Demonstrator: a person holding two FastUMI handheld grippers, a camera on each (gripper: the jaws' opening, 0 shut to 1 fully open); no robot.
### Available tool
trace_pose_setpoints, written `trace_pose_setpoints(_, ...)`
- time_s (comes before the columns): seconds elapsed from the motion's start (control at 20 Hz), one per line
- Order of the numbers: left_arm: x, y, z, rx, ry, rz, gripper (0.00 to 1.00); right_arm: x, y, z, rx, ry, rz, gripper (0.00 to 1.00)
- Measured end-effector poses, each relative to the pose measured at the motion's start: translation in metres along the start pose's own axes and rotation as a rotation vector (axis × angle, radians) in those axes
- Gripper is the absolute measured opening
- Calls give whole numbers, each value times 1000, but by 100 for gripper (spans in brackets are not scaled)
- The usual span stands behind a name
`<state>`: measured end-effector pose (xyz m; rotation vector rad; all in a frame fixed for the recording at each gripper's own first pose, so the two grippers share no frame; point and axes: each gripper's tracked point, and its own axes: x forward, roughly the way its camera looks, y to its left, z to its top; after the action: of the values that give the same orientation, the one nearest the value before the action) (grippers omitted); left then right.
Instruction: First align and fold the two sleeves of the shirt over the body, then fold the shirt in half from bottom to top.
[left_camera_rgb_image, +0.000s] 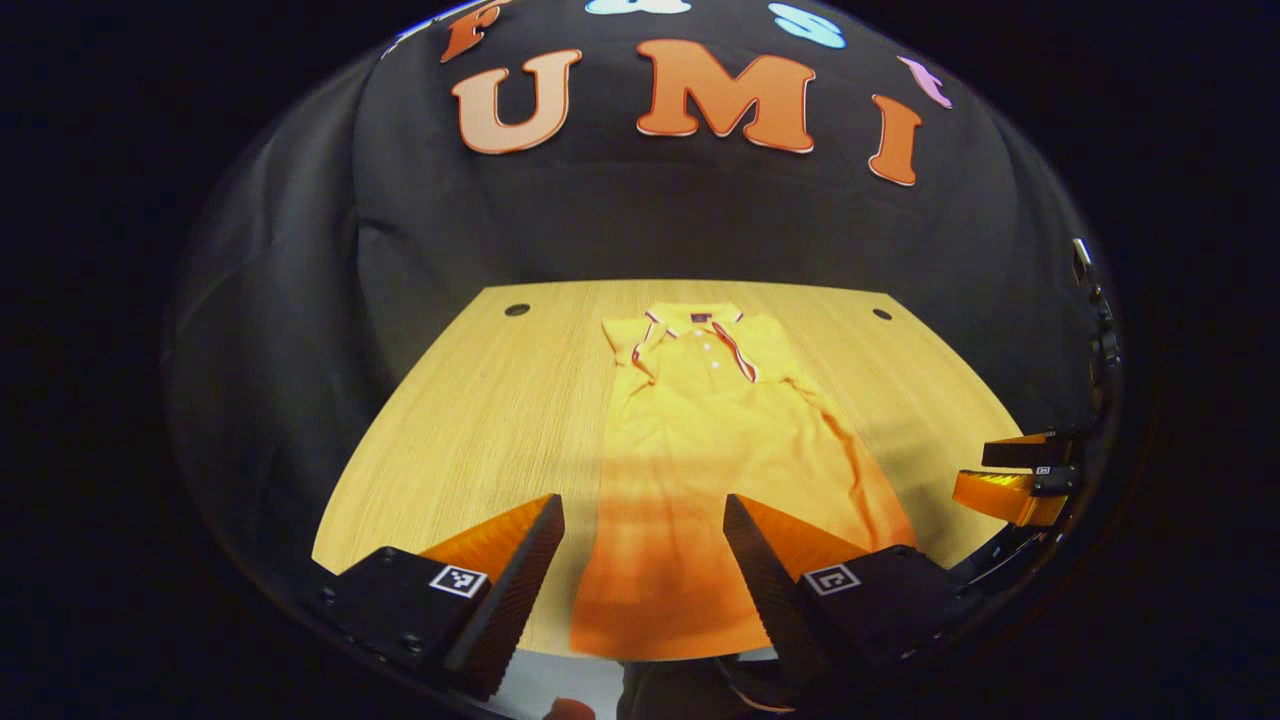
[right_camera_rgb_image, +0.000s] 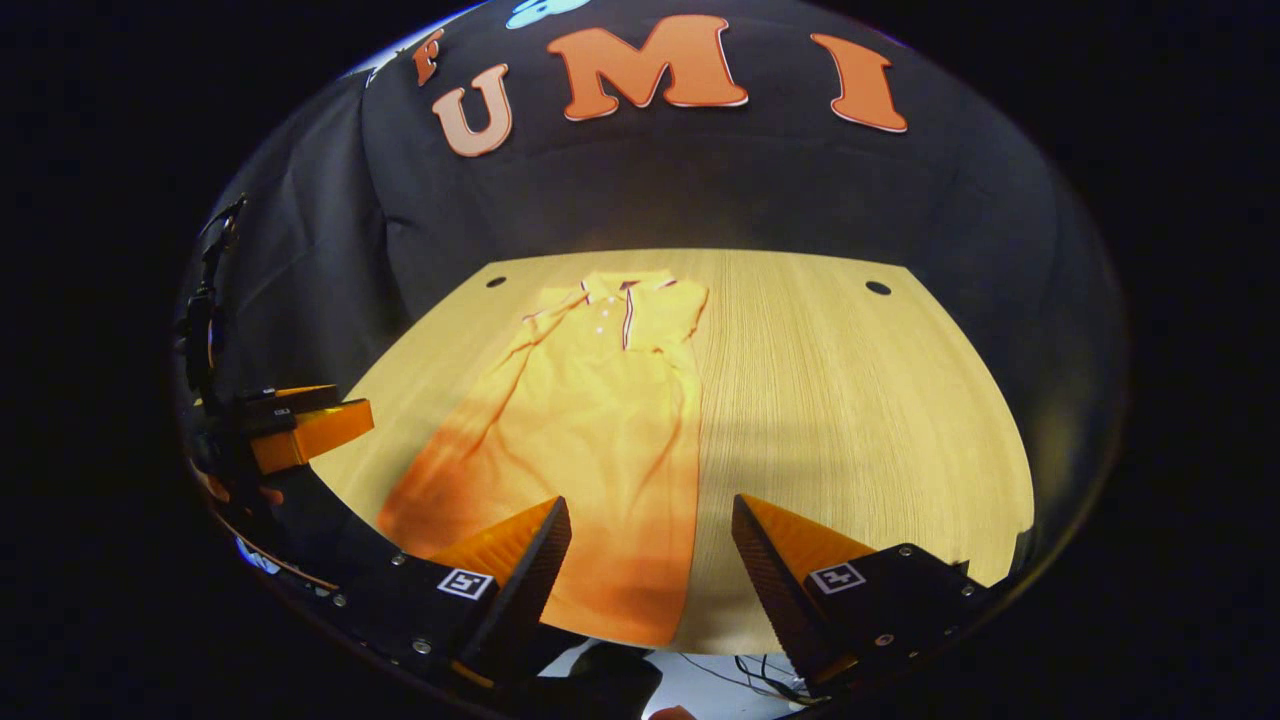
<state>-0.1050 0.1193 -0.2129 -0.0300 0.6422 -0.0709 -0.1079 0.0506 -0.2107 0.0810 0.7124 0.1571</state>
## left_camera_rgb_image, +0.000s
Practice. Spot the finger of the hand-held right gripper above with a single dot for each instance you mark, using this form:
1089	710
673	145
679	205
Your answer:
1000	492
1015	455

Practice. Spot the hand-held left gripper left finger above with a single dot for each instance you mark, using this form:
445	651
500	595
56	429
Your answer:
515	600

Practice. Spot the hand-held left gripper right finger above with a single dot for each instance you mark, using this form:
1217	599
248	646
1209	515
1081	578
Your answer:
765	600

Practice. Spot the orange T-shirt with striped collar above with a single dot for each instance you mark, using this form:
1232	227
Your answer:
690	450

